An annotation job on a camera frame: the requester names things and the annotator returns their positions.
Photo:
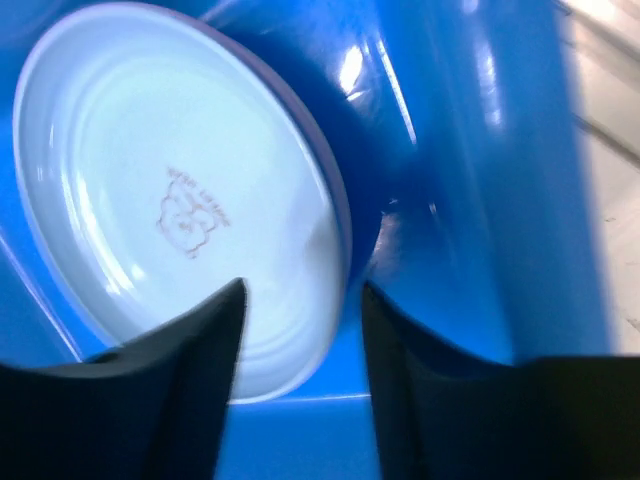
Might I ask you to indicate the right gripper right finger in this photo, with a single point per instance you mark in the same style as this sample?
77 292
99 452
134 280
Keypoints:
440 413

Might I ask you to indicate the blue plate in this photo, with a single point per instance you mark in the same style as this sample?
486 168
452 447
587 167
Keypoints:
158 159

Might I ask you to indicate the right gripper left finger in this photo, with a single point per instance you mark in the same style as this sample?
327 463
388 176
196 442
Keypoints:
154 408

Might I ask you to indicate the blue plastic bin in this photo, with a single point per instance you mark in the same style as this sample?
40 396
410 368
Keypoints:
452 126

